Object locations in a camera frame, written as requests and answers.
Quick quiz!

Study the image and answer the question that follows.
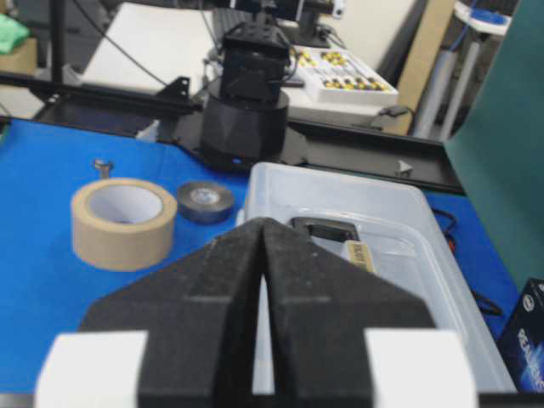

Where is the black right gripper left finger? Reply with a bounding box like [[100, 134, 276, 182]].
[[36, 219, 264, 407]]

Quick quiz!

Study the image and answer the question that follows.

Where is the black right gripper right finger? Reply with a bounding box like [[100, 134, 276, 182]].
[[262, 220, 479, 407]]

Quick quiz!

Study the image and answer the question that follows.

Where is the clear plastic tool box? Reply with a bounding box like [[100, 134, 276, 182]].
[[237, 162, 516, 393]]

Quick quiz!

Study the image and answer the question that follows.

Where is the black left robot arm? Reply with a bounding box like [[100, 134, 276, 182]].
[[34, 24, 289, 407]]

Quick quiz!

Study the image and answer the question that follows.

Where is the dark blue cardboard box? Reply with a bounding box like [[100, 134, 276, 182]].
[[497, 278, 543, 394]]

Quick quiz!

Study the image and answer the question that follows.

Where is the beige masking tape roll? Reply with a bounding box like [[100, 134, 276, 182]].
[[71, 178, 178, 272]]

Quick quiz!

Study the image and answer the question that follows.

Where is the blue table mat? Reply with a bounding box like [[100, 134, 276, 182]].
[[1, 119, 515, 394]]

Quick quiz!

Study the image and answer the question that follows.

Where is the green backdrop board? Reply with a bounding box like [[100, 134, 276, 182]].
[[445, 1, 543, 289]]

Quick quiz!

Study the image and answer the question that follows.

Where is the white screwdriver set tray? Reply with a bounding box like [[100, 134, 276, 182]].
[[297, 47, 399, 106]]

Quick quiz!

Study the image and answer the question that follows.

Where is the green cloth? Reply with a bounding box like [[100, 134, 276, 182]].
[[0, 14, 31, 55]]

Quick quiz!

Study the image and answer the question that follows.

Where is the black handled tool in box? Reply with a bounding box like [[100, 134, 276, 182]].
[[289, 217, 377, 275]]

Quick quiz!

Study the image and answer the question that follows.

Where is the grey duct tape roll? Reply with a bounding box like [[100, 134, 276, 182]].
[[176, 181, 235, 224]]

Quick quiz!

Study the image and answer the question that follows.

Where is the black cable on mat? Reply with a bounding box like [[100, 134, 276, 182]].
[[431, 207, 505, 318]]

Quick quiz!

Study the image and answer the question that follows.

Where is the black metal rail frame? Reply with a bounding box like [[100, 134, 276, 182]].
[[1, 72, 464, 195]]

